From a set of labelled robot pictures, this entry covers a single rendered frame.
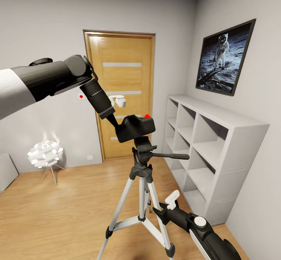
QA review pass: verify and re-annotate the digital camera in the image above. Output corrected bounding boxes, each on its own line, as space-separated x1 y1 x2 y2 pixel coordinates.
115 114 156 143

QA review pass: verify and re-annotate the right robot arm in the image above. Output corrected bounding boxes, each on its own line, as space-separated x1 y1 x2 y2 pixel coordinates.
153 190 241 260

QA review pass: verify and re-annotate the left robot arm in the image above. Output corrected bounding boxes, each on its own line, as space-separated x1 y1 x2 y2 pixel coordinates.
0 54 126 130

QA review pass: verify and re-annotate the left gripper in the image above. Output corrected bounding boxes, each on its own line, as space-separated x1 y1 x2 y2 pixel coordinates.
87 89 120 130

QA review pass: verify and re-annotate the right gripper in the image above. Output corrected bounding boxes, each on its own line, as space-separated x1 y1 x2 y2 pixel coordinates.
153 200 183 226

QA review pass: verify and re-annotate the camera tripod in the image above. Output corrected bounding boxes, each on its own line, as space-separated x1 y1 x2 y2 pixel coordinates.
97 135 190 260

